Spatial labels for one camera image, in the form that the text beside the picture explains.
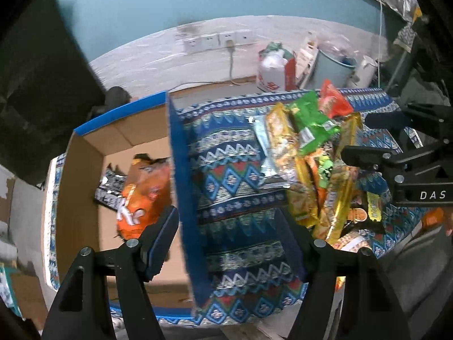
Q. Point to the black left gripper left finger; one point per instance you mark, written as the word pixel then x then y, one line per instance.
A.
pixel 81 308

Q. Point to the red snack bag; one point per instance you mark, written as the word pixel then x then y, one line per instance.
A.
pixel 331 102

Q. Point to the orange chips bag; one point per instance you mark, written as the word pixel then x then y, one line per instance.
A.
pixel 145 195

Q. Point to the white red shopping bag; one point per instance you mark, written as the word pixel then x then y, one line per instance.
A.
pixel 276 69

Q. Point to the teal round bin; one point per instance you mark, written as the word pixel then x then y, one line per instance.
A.
pixel 334 62

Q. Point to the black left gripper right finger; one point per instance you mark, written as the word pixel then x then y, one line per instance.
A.
pixel 347 292

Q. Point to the blue cardboard box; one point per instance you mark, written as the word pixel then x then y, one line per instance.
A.
pixel 121 171

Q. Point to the person's right hand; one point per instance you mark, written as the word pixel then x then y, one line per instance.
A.
pixel 448 214

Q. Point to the cardboard packaging by bin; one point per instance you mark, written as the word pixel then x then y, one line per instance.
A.
pixel 306 59

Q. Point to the silver snack bag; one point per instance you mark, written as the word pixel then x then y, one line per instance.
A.
pixel 270 177

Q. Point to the orange green snack bag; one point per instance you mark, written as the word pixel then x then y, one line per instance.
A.
pixel 320 163

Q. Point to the black snack bag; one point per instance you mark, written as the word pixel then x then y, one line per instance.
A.
pixel 109 190

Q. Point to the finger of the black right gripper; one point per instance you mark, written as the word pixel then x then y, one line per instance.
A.
pixel 395 120
pixel 373 160

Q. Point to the white wall socket strip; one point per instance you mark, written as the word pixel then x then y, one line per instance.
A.
pixel 214 41

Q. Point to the yellow nut snack bag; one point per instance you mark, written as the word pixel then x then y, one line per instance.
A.
pixel 291 166
pixel 335 210

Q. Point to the white kettle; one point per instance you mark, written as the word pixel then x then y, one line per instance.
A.
pixel 364 73

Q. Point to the patterned blue tablecloth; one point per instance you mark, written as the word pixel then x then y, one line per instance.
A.
pixel 226 263

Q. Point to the small yellow snack packet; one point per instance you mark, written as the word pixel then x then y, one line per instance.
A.
pixel 374 205

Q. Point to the black hanging cloth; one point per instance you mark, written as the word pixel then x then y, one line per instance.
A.
pixel 47 90

